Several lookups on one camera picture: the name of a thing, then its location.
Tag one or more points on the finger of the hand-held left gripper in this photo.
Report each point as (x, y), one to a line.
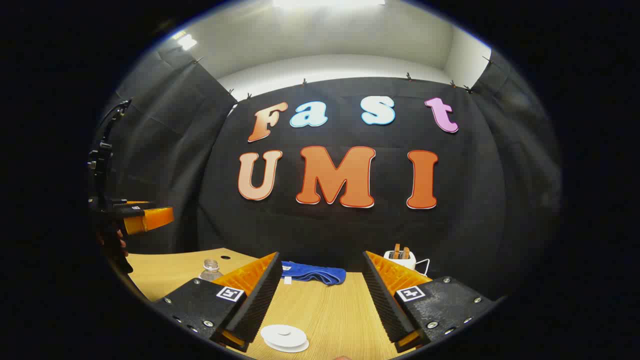
(150, 220)
(125, 205)

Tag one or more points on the white saucer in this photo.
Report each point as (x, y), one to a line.
(297, 347)

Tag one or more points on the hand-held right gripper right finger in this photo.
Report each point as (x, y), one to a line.
(387, 305)

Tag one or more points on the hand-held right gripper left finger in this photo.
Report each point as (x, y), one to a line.
(255, 305)

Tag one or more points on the cream toaster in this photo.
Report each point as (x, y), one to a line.
(402, 262)

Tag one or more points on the clear water bottle white label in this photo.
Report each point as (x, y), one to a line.
(210, 272)

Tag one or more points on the black backdrop cloth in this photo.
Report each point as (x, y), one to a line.
(475, 210)

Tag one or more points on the blue cloth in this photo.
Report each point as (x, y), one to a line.
(312, 272)

